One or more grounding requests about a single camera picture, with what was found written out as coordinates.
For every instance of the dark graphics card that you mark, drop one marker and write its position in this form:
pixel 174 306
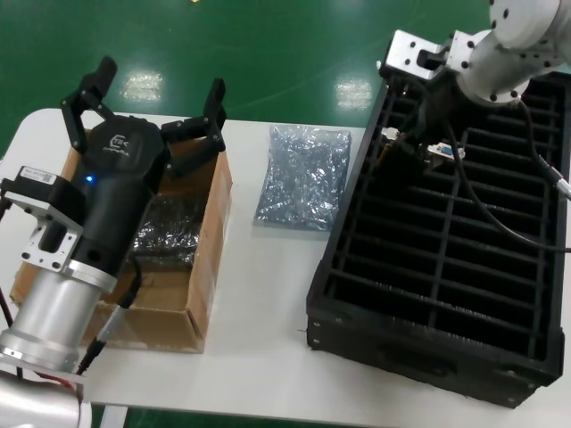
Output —
pixel 444 153

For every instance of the white table leg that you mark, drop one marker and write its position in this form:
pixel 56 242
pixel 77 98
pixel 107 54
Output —
pixel 113 417

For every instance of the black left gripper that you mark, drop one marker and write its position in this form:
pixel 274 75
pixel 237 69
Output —
pixel 116 200

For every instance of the black slotted container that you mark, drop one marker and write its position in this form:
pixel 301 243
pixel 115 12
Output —
pixel 401 352

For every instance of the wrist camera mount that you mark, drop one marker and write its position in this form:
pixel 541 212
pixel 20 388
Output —
pixel 401 53
pixel 49 241

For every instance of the brown cardboard box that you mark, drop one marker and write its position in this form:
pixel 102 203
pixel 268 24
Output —
pixel 209 267

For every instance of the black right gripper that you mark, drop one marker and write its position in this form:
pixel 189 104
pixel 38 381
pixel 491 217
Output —
pixel 441 111

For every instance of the bagged graphics card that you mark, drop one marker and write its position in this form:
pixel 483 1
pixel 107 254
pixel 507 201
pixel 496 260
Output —
pixel 174 241

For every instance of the clear antistatic bag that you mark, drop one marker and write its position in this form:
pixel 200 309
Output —
pixel 303 178

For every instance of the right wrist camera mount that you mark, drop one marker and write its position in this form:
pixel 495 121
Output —
pixel 401 53

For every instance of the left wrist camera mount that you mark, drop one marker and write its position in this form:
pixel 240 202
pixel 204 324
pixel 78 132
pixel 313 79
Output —
pixel 49 241

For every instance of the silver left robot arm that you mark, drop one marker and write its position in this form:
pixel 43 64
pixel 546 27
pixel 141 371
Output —
pixel 58 312

